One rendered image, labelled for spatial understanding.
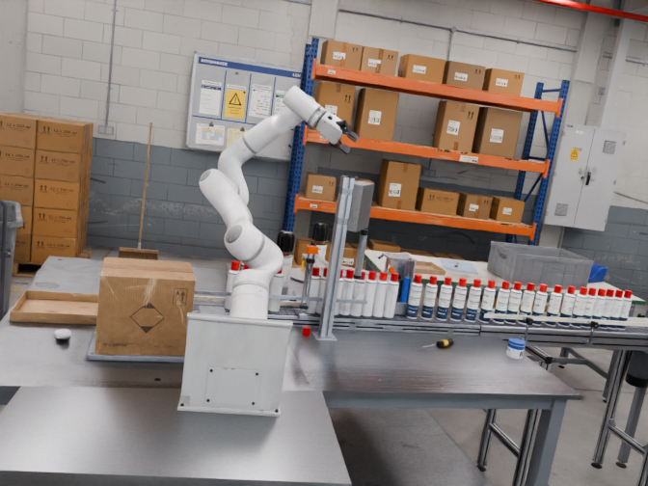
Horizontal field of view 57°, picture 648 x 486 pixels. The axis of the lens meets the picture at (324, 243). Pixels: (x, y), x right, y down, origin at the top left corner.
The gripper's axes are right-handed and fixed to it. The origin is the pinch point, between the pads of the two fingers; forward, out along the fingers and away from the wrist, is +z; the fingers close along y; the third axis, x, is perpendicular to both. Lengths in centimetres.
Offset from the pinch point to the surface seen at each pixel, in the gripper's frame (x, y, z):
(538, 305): -32, 47, 114
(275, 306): 51, 53, 16
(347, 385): 73, 10, 53
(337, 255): 27.5, 26.2, 22.7
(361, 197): 9.3, 10.0, 15.6
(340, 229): 20.6, 20.0, 17.3
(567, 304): -43, 47, 126
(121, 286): 96, 9, -26
